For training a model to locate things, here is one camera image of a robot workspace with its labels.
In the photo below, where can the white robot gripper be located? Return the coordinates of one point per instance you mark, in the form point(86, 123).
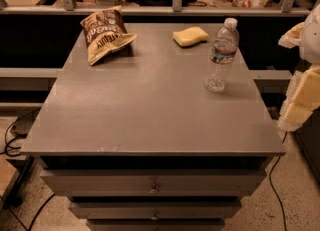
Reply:
point(312, 40)

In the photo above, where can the clear plastic water bottle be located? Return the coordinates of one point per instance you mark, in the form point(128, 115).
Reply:
point(222, 53)

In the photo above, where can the yellow sponge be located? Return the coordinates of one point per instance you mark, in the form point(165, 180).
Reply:
point(190, 36)

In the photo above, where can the grey drawer cabinet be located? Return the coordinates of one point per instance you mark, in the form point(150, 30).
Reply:
point(107, 132)

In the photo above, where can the top drawer knob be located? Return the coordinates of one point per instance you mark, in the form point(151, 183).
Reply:
point(154, 190)

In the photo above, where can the drawer knob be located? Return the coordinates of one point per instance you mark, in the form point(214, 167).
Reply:
point(154, 190)
point(154, 216)

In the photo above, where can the brown yellow chip bag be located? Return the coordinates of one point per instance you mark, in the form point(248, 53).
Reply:
point(105, 33)

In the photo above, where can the grey power box left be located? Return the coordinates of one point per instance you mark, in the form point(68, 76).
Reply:
point(23, 124)

